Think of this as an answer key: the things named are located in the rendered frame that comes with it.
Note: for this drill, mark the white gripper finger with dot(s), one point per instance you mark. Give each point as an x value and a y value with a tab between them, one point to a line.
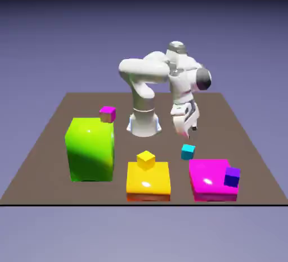
194	128
185	134

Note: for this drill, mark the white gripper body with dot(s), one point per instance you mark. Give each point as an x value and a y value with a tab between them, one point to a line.
182	121

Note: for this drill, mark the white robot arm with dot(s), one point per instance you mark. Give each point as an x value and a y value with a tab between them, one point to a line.
144	70

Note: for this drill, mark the small cyan cube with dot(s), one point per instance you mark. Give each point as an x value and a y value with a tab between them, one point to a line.
187	151

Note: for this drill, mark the small yellow cube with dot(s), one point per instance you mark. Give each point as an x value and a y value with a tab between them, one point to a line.
145	159

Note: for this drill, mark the small purple cube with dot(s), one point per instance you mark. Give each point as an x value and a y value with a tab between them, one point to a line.
232	176

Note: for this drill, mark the small magenta cube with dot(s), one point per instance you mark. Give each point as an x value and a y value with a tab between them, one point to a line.
108	112

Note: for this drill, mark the large magenta box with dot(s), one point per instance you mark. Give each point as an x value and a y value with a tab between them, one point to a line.
209	181

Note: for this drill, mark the large yellow box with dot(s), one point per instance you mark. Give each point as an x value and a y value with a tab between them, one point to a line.
148	181

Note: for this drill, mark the large green box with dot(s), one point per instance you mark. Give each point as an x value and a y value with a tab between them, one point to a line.
90	149

